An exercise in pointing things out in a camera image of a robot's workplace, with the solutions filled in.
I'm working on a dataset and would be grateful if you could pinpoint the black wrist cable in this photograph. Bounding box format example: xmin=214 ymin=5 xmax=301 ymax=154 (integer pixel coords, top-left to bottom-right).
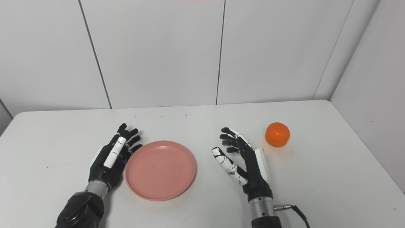
xmin=274 ymin=204 xmax=311 ymax=228

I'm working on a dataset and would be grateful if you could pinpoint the orange fruit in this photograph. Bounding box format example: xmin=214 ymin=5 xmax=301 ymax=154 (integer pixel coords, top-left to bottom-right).
xmin=265 ymin=122 xmax=290 ymax=148

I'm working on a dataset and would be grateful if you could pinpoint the pink round plate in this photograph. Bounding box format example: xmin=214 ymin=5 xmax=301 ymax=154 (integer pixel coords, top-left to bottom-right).
xmin=125 ymin=141 xmax=196 ymax=201

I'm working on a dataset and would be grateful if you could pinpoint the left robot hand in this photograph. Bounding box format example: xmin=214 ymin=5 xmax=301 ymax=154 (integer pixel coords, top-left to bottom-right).
xmin=88 ymin=123 xmax=143 ymax=190

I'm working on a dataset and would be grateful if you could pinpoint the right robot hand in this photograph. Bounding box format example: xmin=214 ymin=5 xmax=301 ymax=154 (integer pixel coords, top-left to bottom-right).
xmin=211 ymin=127 xmax=273 ymax=202

